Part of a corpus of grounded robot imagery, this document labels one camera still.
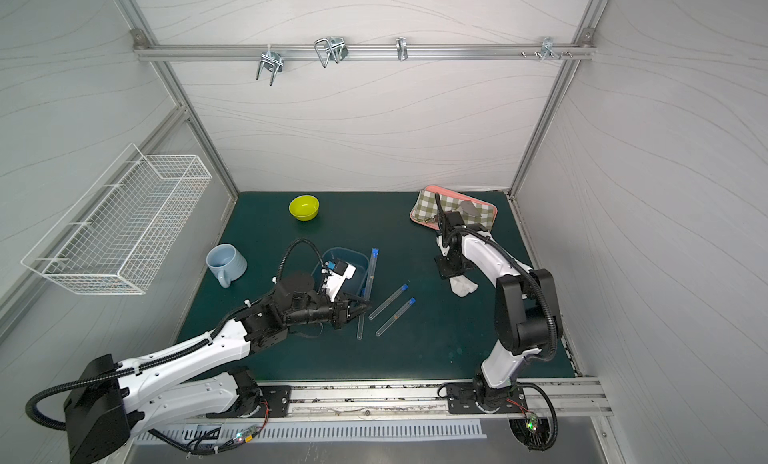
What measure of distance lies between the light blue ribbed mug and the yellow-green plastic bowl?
0.81ft

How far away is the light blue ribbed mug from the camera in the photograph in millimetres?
918

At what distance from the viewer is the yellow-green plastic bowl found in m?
1.12
